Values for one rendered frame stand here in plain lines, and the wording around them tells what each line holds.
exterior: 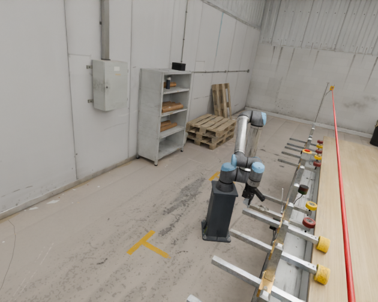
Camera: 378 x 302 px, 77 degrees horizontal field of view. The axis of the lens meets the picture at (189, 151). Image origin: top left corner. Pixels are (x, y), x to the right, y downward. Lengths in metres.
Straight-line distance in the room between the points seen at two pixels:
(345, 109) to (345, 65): 1.42
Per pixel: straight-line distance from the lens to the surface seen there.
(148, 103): 3.93
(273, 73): 9.56
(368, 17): 9.52
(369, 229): 2.15
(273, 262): 1.22
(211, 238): 2.82
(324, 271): 1.47
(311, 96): 9.43
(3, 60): 2.84
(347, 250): 0.45
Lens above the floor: 1.89
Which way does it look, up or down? 23 degrees down
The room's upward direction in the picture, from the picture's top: 8 degrees clockwise
